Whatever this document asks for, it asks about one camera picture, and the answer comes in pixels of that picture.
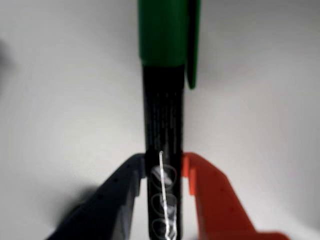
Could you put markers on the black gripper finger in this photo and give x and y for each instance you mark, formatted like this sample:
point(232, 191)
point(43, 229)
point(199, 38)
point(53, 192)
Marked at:
point(107, 200)

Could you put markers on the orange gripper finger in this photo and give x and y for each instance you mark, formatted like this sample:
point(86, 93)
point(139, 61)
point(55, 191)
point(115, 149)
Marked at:
point(220, 200)

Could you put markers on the green capped black marker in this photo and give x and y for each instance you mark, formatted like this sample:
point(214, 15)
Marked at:
point(163, 112)

